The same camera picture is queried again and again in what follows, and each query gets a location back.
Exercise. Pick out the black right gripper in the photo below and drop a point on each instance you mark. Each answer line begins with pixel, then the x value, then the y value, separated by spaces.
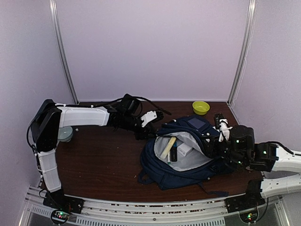
pixel 211 148

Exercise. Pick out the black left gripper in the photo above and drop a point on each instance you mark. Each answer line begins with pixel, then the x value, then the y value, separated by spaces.
pixel 146 130

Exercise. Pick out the pale yellow eraser stick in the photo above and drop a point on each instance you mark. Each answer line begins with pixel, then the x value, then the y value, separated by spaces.
pixel 168 147

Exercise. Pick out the white power adapter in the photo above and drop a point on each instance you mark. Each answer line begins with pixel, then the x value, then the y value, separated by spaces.
pixel 184 149

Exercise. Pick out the blue cap black marker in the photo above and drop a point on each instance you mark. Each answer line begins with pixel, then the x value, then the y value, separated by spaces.
pixel 172 155

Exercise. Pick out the navy blue student backpack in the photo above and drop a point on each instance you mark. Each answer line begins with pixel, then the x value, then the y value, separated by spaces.
pixel 192 169

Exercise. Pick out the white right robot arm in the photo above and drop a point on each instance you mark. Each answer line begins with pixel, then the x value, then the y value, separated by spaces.
pixel 236 144

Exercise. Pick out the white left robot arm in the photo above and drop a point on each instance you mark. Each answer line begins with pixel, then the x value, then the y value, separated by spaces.
pixel 52 119

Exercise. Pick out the lime green bowl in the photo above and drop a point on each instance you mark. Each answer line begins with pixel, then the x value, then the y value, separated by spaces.
pixel 200 107

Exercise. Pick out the pale green ceramic bowl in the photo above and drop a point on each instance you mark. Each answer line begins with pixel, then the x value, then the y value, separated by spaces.
pixel 65 134

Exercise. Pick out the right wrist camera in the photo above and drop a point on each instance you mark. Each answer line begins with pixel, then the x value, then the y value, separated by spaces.
pixel 221 125

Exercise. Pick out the front aluminium rail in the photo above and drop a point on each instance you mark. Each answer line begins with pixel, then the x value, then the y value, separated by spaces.
pixel 93 212

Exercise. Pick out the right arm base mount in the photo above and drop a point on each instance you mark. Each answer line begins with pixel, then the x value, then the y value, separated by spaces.
pixel 250 199

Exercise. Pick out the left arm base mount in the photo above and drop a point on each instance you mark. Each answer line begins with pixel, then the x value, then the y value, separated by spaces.
pixel 58 200

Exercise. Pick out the right aluminium frame post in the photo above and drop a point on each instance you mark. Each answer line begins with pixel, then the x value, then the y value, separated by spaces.
pixel 250 19

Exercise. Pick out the aluminium frame post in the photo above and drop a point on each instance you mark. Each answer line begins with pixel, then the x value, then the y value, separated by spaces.
pixel 250 19
pixel 62 54

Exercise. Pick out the left aluminium frame post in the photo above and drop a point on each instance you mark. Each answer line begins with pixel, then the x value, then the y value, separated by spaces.
pixel 62 54

